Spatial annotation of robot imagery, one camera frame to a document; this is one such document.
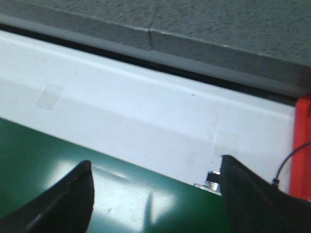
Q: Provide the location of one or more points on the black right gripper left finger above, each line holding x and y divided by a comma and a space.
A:
66, 207

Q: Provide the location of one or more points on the green conveyor belt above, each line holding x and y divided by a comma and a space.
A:
128, 198

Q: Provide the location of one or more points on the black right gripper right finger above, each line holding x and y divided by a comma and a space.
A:
255, 206

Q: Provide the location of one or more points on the grey stone shelf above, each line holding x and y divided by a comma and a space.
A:
265, 44

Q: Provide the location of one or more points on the red plastic tray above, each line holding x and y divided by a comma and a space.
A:
300, 180

